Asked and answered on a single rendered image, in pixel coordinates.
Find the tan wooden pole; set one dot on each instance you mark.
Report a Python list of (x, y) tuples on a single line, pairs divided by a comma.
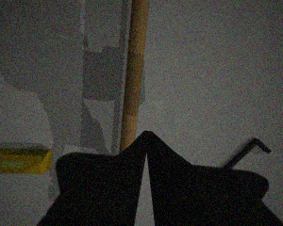
[(133, 77)]

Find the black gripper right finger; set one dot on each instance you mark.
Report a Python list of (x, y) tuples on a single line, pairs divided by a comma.
[(172, 178)]

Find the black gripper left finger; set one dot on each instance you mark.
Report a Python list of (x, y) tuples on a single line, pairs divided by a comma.
[(121, 173)]

